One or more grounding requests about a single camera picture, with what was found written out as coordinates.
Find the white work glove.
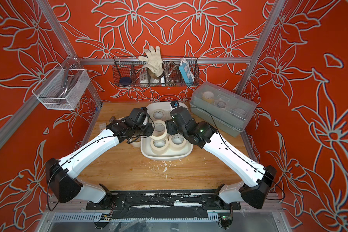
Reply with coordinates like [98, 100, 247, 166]
[138, 46, 163, 78]

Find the small clear plastic box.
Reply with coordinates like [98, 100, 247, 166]
[99, 123, 107, 131]

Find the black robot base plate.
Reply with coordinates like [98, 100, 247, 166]
[86, 189, 241, 219]

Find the black wire wall basket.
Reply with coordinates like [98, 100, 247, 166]
[113, 56, 200, 87]

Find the white power strip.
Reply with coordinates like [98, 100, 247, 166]
[139, 71, 148, 86]

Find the masking tape roll two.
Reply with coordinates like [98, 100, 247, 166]
[150, 109, 167, 121]

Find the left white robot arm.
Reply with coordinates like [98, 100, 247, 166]
[45, 107, 154, 206]

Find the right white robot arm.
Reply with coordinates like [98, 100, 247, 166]
[165, 101, 277, 209]

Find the masking tape roll three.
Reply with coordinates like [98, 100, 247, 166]
[150, 120, 168, 140]

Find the blue white device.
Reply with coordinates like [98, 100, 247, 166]
[179, 59, 194, 84]

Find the metal pipe tee fitting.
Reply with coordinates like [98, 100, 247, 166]
[109, 116, 116, 122]

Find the masking tape roll five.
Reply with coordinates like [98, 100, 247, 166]
[131, 140, 141, 148]

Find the white plastic storage tray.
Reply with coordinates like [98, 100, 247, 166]
[140, 101, 193, 161]

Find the masking tape roll eight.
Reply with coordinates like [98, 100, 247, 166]
[169, 133, 187, 151]

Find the white mesh wall basket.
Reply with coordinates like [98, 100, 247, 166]
[32, 64, 90, 110]

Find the dark blue round container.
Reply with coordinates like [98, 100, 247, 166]
[119, 76, 132, 86]

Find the masking tape roll six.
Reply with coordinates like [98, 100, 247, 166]
[150, 138, 169, 155]

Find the grey lidded plastic box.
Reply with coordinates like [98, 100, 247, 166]
[189, 82, 257, 137]

